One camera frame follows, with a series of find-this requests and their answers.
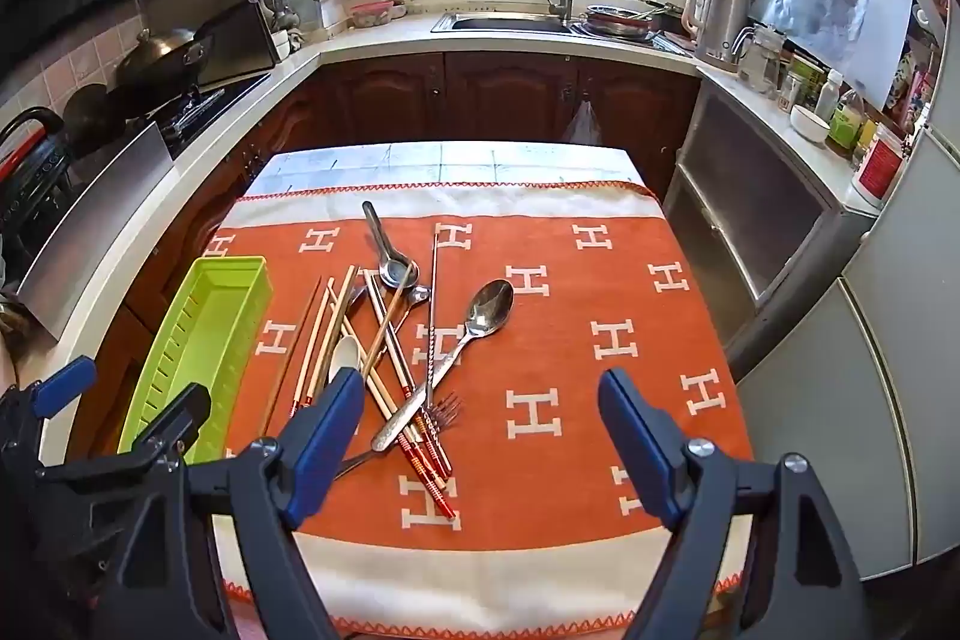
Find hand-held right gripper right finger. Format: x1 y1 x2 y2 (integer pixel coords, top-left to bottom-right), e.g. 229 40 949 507
598 367 871 640

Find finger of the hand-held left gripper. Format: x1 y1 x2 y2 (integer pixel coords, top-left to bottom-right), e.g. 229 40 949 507
0 355 98 453
34 383 212 498

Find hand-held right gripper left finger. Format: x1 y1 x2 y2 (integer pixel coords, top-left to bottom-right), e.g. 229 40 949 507
94 367 366 640

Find gold chopstick red patterned end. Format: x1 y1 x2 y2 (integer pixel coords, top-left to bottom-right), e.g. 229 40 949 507
371 269 455 476
364 271 460 521

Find white ceramic spoon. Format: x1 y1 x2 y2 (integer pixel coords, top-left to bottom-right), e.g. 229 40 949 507
328 335 362 386

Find pale chopstick red striped end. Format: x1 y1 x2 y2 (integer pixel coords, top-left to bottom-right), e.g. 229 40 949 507
291 278 335 416
304 266 357 408

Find green plastic utensil tray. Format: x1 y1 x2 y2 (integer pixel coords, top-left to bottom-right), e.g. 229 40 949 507
118 255 272 465

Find metal fork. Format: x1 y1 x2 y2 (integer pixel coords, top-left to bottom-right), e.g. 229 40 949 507
334 391 464 480

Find small metal spoon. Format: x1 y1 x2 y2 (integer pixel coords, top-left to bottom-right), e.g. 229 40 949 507
379 285 432 371

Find metal soup spoon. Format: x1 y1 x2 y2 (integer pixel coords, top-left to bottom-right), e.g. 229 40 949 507
362 201 419 290

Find thin metal chopstick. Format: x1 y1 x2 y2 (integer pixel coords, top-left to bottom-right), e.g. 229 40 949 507
424 230 440 453

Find large metal spoon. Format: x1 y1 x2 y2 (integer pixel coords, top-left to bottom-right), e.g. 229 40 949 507
370 278 515 453

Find orange printed blanket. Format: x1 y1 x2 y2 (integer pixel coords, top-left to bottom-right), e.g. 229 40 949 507
201 181 755 639

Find low stainless splash panel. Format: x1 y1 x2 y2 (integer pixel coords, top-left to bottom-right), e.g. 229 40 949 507
15 121 175 341

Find black pressure cooker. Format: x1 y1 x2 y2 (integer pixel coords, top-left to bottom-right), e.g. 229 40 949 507
0 107 76 251

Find dark round pot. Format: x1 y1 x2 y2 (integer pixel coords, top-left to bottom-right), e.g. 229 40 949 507
61 83 128 157

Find grey refrigerator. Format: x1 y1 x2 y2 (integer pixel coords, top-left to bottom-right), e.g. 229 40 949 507
731 122 960 581

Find pale blue tablecloth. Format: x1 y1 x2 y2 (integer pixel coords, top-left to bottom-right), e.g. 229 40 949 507
244 141 653 199

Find black gas stove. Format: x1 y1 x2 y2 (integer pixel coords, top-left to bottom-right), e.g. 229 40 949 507
154 74 271 161

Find white plastic bag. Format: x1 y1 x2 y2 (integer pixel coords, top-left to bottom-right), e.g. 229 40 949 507
562 100 603 146

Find white bowl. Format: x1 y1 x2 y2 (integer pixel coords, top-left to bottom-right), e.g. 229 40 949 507
790 104 832 145

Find red label jar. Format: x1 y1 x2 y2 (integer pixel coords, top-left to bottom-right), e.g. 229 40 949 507
850 124 908 208

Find green label bottle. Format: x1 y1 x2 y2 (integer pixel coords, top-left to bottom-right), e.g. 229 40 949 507
825 89 867 155

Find white plastic bottle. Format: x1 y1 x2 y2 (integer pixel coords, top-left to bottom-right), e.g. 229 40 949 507
814 68 845 124

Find glass pitcher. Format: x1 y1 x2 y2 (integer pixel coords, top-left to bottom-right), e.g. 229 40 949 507
731 23 787 94

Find white kitchen countertop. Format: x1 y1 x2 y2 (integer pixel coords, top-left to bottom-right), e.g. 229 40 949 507
37 0 882 461

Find stack of dishes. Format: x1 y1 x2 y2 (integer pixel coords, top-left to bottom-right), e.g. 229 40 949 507
581 2 665 41

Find pink lidded bowl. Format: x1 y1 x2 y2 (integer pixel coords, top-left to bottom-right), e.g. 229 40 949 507
350 0 395 28

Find steel electric kettle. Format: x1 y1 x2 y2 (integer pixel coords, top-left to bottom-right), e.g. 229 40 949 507
681 0 751 71

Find stainless sink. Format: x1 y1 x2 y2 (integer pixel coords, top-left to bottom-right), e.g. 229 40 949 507
431 10 575 35

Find dark wok with handle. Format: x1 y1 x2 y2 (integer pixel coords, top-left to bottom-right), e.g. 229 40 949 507
107 26 218 94

